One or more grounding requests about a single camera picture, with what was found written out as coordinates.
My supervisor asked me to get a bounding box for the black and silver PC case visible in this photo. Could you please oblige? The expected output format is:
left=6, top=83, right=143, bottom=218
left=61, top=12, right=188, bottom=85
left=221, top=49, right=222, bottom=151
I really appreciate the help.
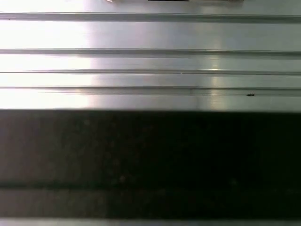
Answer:
left=0, top=108, right=301, bottom=221

